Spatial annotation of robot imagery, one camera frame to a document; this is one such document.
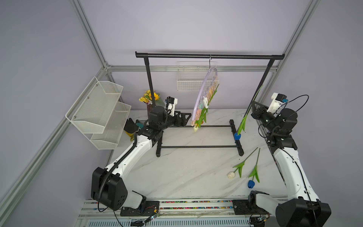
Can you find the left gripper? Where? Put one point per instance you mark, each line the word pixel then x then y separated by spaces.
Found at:
pixel 182 122

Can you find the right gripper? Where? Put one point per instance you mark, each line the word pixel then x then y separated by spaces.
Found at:
pixel 257 114

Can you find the white tulip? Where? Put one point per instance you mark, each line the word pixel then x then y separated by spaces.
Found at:
pixel 203 108
pixel 239 167

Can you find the purple clip hanger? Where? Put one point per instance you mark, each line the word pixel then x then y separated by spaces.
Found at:
pixel 211 79

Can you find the black clothes rack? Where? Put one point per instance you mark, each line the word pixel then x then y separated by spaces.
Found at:
pixel 161 118

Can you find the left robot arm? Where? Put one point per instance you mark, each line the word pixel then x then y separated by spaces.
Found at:
pixel 108 184

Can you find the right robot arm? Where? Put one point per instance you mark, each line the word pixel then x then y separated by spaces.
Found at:
pixel 303 207

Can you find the purple ribbed vase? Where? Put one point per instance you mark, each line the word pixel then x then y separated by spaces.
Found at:
pixel 149 109

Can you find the sunflower bouquet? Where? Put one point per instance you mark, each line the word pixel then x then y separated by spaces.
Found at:
pixel 151 98

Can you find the white mesh two-tier shelf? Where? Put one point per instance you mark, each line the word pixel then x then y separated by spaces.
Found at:
pixel 99 114

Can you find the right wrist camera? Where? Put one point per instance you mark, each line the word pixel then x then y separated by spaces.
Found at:
pixel 277 101

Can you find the white wire wall basket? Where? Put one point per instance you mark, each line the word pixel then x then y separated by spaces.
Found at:
pixel 191 74

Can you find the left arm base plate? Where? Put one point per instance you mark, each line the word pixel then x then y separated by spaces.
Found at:
pixel 147 208

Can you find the aluminium front rail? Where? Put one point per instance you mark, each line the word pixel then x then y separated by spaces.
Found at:
pixel 175 213

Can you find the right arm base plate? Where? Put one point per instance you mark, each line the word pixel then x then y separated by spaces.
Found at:
pixel 244 207

